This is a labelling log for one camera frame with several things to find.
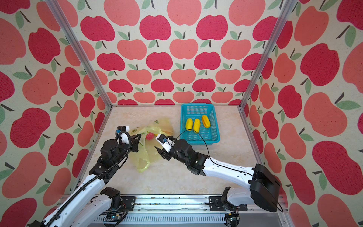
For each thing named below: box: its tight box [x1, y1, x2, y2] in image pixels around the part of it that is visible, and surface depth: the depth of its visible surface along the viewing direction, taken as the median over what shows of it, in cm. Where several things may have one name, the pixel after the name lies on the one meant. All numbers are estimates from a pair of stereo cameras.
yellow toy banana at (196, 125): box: [193, 118, 201, 134], surface depth 107 cm
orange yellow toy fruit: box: [202, 114, 211, 129], surface depth 107 cm
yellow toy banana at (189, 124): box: [185, 118, 194, 132], surface depth 106 cm
